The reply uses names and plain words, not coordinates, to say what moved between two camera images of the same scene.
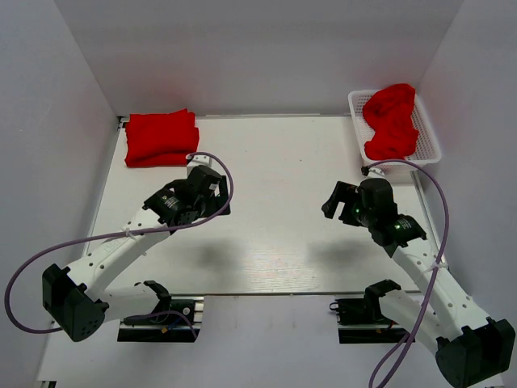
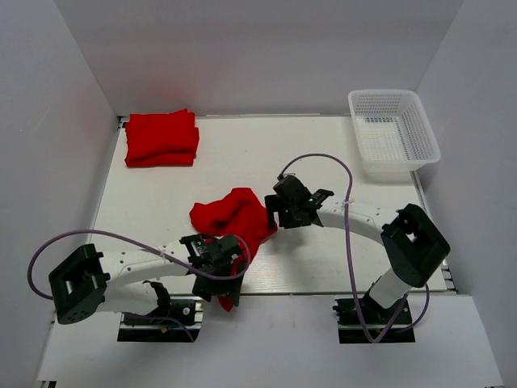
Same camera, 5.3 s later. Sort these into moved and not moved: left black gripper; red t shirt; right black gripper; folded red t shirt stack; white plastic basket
Moved: red t shirt; right black gripper; left black gripper
Not moved: folded red t shirt stack; white plastic basket
